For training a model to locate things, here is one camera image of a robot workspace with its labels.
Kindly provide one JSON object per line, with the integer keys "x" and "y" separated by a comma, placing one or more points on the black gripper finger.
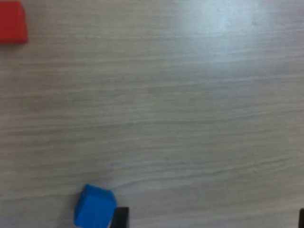
{"x": 122, "y": 218}
{"x": 301, "y": 218}

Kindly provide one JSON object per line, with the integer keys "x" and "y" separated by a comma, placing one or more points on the blue cube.
{"x": 95, "y": 206}

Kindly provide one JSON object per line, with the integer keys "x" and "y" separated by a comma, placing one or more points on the red cube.
{"x": 12, "y": 23}

